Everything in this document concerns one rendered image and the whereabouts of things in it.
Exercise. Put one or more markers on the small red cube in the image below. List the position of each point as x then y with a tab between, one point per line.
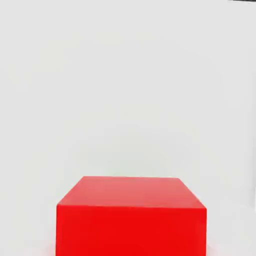
131	224

